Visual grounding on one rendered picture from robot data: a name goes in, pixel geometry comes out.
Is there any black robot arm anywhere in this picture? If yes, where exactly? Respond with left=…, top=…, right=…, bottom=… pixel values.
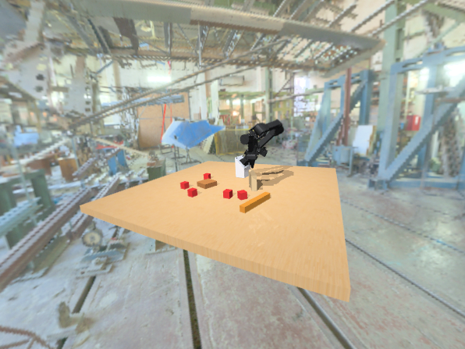
left=240, top=119, right=284, bottom=166

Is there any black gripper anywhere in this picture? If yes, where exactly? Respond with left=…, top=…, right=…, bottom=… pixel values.
left=246, top=144, right=258, bottom=169

